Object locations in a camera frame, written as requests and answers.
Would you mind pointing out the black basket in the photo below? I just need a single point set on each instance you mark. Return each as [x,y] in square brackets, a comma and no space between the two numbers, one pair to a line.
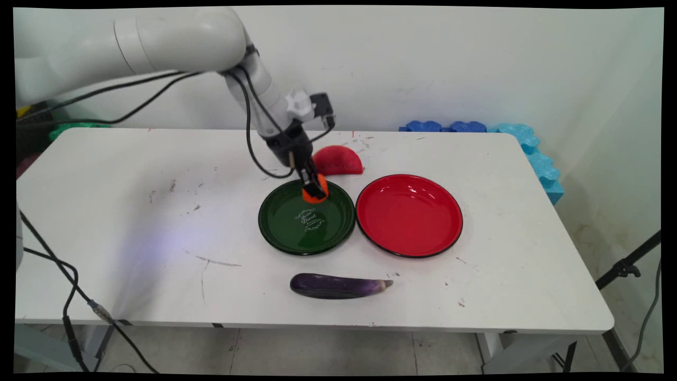
[31,140]

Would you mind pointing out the dark blue foam mat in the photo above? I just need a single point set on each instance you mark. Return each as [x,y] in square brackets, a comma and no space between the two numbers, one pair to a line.
[423,127]
[468,127]

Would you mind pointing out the grey table foot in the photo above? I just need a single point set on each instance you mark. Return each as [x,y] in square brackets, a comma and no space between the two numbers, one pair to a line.
[42,346]

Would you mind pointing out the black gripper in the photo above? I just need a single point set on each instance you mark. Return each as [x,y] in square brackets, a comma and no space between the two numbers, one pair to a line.
[293,148]

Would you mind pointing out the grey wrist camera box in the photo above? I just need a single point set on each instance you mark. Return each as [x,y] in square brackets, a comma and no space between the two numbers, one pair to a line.
[320,106]

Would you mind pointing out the light blue foam mat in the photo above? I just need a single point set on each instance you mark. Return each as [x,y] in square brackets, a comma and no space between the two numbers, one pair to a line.
[545,169]

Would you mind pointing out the purple eggplant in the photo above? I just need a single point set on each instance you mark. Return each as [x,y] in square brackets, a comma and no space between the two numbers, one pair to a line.
[333,286]

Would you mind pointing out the white table leg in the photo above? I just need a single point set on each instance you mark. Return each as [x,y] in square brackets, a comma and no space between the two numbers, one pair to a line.
[489,346]
[98,338]

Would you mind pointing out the orange carrot piece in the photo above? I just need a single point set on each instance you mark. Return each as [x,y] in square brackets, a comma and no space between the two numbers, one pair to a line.
[314,199]

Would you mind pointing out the dark green plate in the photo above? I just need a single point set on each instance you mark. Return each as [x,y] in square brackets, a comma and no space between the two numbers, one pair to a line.
[296,238]

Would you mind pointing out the red plate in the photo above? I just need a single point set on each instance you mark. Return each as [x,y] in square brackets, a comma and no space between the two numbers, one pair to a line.
[410,217]

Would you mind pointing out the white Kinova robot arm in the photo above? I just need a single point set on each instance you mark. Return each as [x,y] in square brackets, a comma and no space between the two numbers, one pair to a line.
[174,39]

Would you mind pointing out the green foam mat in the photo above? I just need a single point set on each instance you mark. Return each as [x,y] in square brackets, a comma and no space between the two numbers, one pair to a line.
[66,129]

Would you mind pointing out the red watermelon slice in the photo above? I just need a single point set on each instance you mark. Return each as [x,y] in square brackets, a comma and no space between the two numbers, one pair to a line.
[344,161]

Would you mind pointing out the black tripod stand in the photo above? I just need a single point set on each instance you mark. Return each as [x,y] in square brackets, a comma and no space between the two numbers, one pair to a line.
[624,269]

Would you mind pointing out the yellow object in basket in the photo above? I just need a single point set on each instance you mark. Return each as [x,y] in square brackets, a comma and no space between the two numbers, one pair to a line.
[23,111]

